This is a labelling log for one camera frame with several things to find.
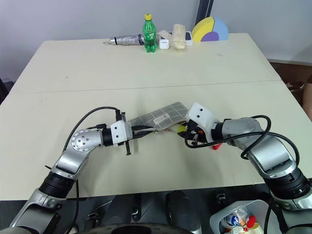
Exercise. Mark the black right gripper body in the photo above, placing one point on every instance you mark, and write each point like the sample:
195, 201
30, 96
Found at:
196, 136

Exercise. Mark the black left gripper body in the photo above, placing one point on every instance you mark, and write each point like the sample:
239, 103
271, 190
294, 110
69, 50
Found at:
129, 131

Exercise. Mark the grey grid pattern pouch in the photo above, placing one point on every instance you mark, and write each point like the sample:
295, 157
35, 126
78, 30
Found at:
165, 115

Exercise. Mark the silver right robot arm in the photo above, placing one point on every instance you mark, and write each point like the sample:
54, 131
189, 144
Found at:
268, 153

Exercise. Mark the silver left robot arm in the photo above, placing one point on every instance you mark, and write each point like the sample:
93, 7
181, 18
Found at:
80, 140

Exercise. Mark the dark rounded shape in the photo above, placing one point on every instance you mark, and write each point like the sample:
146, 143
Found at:
180, 204

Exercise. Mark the small white charger box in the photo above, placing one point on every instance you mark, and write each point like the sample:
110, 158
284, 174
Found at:
164, 45

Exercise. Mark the grey waste bin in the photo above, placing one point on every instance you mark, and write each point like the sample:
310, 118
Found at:
215, 219

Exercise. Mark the blue and white box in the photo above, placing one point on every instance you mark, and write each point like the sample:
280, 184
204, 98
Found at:
189, 38

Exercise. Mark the clear crumpled plastic wrapper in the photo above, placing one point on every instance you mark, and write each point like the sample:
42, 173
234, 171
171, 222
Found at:
241, 210

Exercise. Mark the beige rolled cloth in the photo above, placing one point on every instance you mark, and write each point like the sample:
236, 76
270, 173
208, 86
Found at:
179, 36

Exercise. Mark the grey folded umbrella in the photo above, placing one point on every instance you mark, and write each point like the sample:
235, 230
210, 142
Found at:
126, 40

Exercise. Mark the blue white crushed bottle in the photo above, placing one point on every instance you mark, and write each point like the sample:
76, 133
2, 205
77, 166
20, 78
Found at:
232, 219

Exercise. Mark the green plastic soda bottle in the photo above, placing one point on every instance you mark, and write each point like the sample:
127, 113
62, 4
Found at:
150, 36

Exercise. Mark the colourful foam semicircle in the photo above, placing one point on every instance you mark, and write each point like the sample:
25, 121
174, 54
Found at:
209, 28

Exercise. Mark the red round trash item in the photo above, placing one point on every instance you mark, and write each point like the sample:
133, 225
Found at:
251, 220

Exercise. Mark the dark upright pole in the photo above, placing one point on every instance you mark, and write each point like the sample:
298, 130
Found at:
203, 11

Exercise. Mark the black object beside table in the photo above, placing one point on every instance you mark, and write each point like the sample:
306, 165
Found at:
5, 87

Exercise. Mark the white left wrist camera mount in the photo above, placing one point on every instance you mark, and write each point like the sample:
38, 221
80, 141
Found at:
118, 132

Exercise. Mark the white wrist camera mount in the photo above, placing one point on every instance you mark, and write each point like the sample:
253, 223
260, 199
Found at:
118, 132
201, 114

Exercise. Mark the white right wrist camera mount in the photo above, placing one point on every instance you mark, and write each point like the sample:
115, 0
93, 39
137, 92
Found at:
201, 114

